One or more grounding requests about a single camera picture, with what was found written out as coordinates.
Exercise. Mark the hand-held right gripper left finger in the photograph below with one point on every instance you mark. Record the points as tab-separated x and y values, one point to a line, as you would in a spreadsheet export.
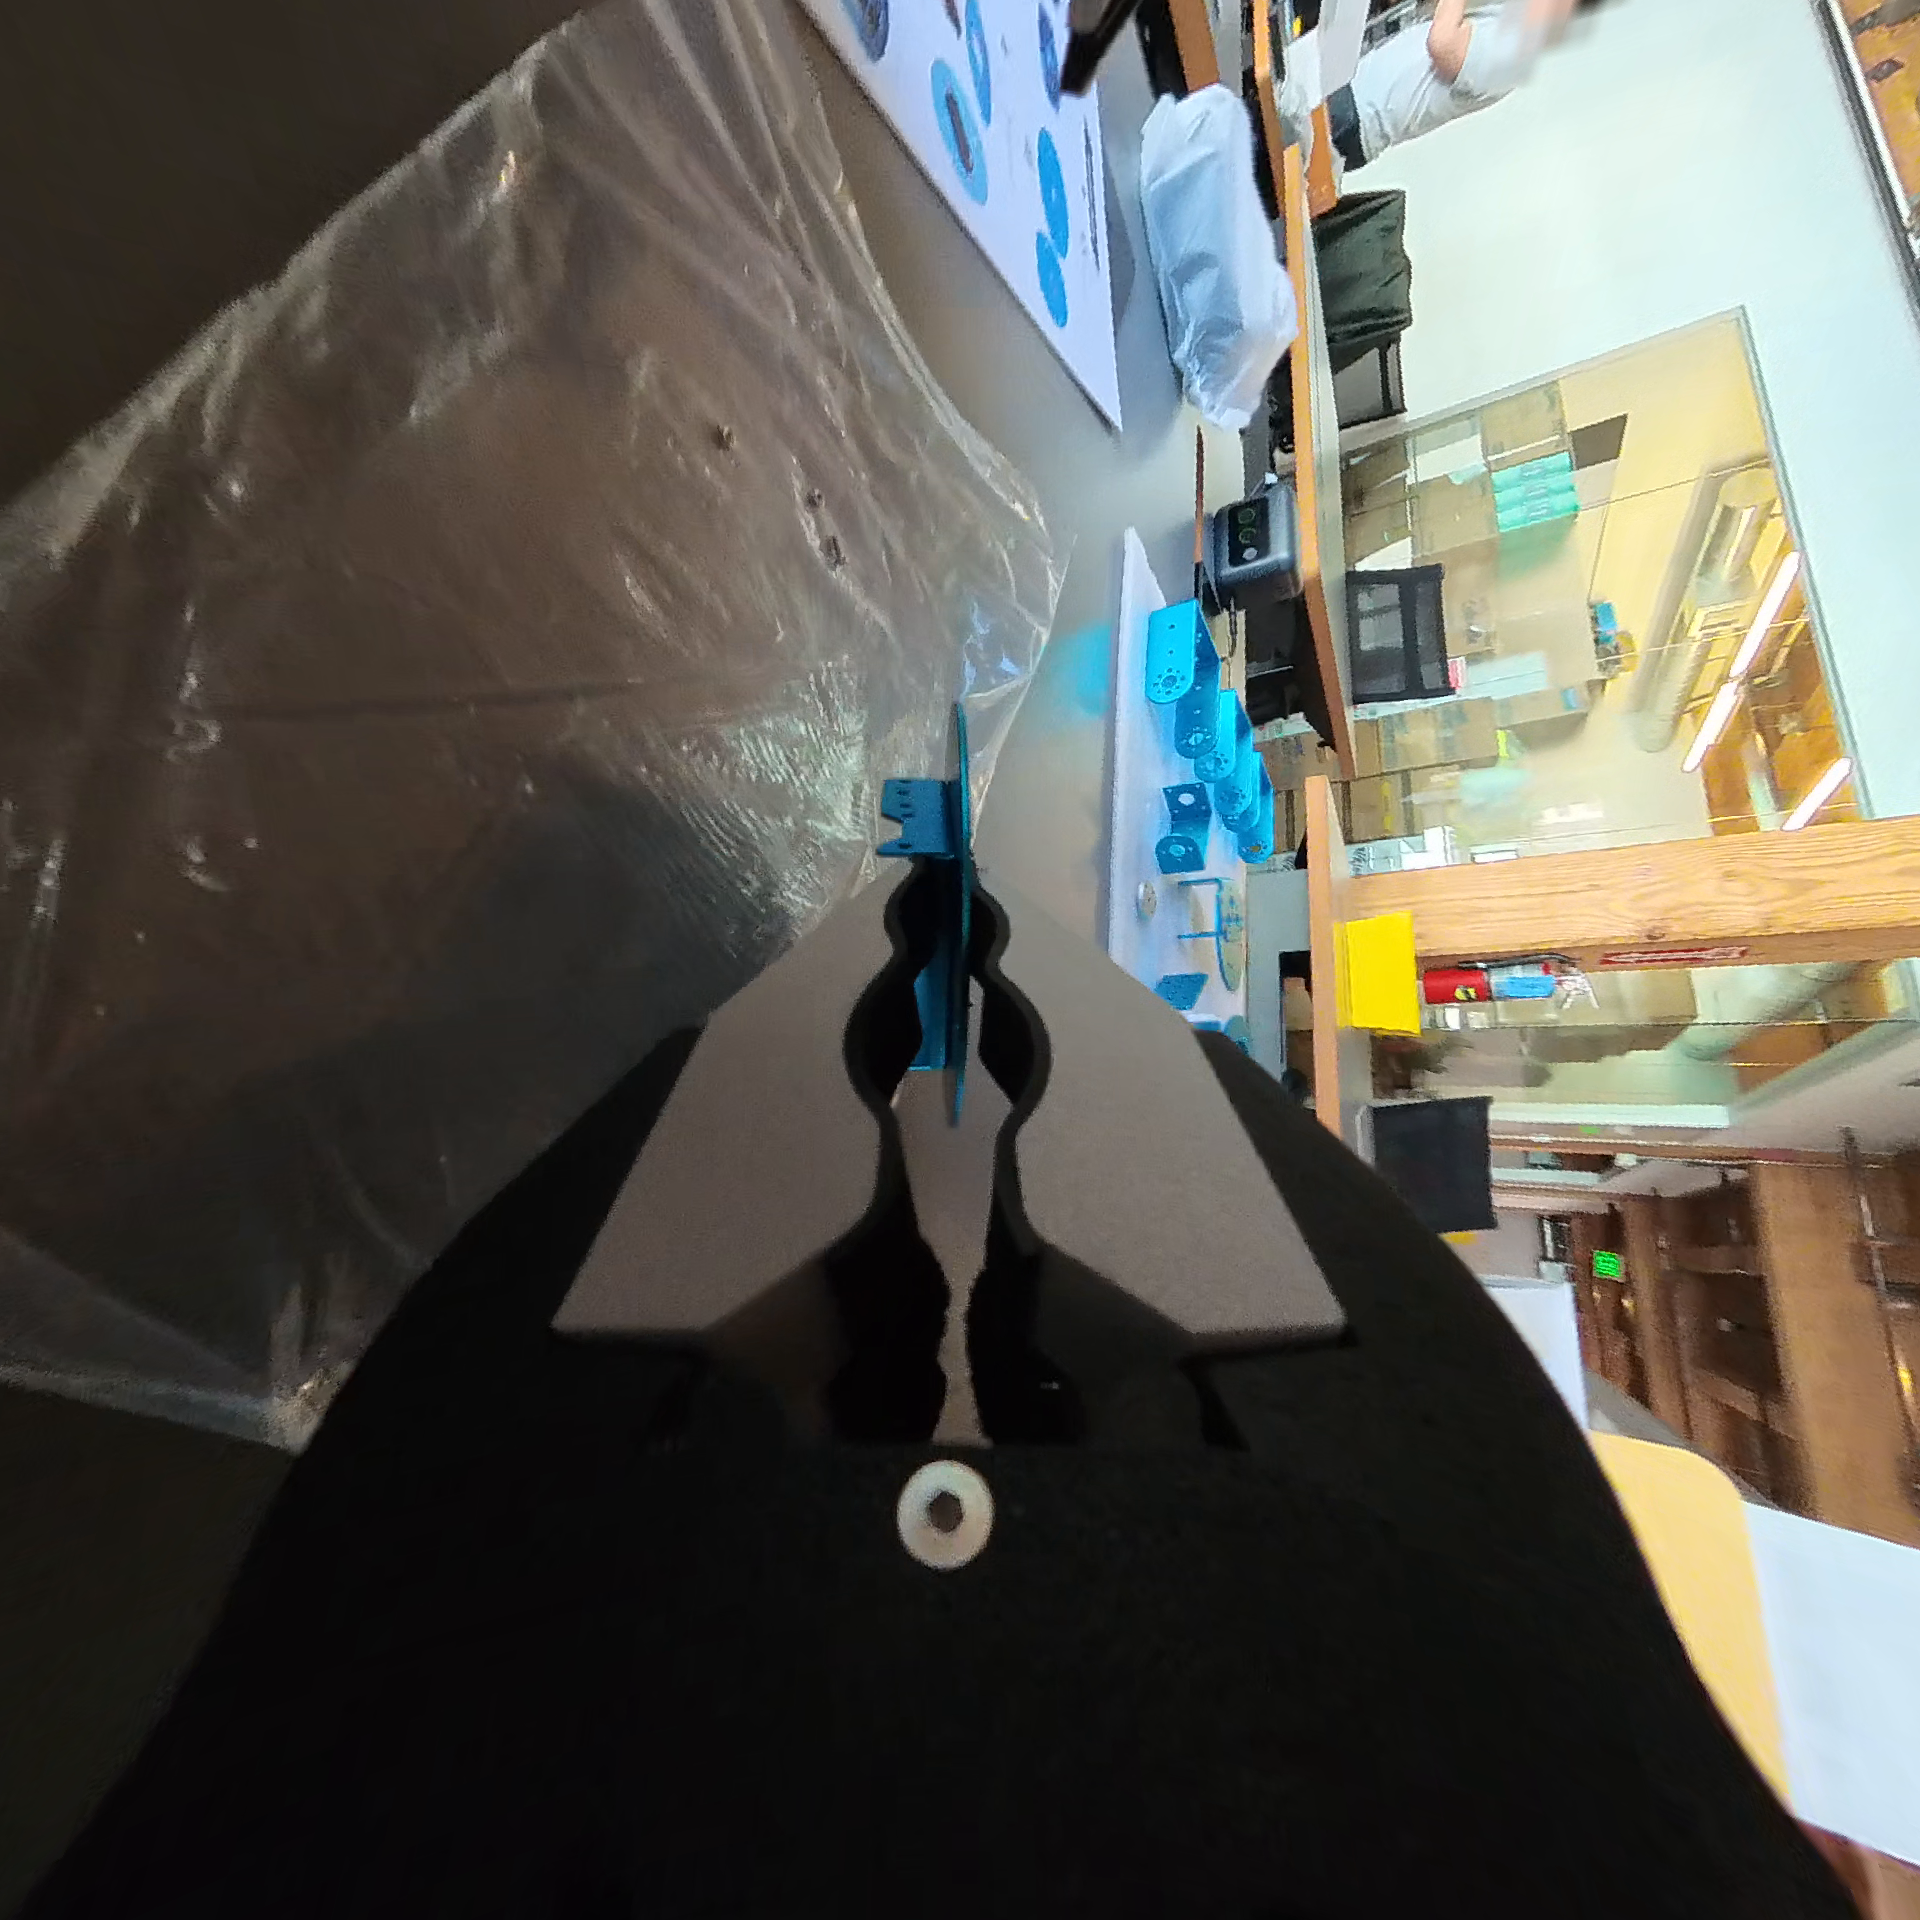
721	1185

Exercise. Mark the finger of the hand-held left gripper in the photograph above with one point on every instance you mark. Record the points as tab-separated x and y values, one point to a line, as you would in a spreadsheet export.
1094	38

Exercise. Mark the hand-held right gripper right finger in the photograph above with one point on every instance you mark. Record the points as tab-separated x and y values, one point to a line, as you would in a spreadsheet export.
1184	1185

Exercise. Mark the blue round plate with bracket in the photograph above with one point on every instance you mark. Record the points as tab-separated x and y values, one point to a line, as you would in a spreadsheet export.
919	818

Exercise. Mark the orange-edged background desk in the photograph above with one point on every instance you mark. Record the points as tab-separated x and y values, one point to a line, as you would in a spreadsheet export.
1322	961
1309	451

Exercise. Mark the crumpled white plastic bag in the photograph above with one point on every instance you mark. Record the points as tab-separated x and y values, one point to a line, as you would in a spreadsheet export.
1215	255

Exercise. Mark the teal plate on thin posts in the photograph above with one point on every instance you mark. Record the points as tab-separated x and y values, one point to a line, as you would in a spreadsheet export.
1215	938

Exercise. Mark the yellow bin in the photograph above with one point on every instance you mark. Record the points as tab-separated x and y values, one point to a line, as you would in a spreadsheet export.
1376	972

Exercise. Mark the instruction booklet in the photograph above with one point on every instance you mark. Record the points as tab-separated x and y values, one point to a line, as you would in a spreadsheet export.
1082	357

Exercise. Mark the red fire extinguisher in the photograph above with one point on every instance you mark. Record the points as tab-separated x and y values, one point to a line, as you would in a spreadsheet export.
1455	985

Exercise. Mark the black mesh chair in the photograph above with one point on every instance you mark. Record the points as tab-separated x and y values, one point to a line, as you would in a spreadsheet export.
1358	285

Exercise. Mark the white foam sheet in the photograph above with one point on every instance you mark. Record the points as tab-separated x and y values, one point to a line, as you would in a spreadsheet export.
1128	780

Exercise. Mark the small grey power unit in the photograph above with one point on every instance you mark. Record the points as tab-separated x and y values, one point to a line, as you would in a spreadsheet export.
1256	541

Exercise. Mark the black mesh crate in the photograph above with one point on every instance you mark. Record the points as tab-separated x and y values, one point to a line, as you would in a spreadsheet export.
1395	630

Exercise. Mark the clear plastic bag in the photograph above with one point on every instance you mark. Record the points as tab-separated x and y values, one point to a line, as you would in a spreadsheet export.
450	600

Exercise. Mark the blue long-armed bracket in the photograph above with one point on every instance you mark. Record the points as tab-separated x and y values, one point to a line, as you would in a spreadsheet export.
1178	992

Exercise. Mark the small blue metal bracket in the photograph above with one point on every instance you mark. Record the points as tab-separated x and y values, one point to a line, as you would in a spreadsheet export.
1184	833

